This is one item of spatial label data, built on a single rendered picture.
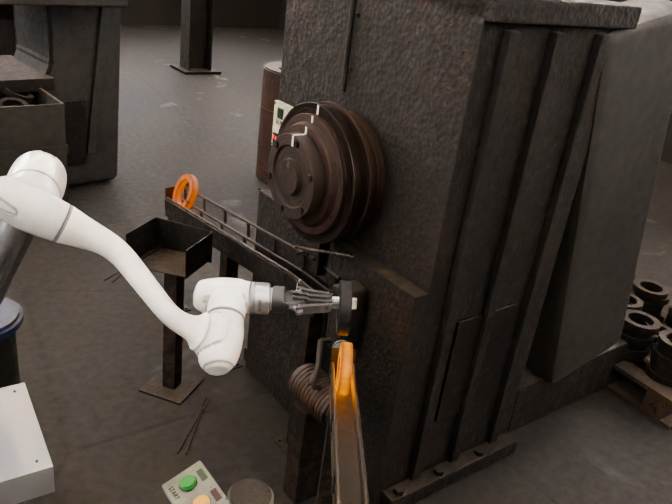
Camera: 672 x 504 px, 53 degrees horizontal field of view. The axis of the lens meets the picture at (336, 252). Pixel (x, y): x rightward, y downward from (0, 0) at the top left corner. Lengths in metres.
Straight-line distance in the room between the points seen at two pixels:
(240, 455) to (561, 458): 1.32
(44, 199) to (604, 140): 1.77
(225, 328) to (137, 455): 1.09
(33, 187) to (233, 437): 1.43
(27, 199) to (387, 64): 1.11
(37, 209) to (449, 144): 1.10
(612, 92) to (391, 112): 0.74
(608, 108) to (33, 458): 2.06
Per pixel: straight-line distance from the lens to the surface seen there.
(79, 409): 2.99
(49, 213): 1.75
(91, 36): 4.95
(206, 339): 1.76
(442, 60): 2.01
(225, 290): 1.86
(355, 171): 2.10
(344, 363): 1.95
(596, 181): 2.57
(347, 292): 1.85
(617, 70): 2.43
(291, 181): 2.21
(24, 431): 2.22
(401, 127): 2.14
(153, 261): 2.79
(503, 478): 2.90
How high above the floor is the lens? 1.85
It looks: 25 degrees down
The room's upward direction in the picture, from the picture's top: 8 degrees clockwise
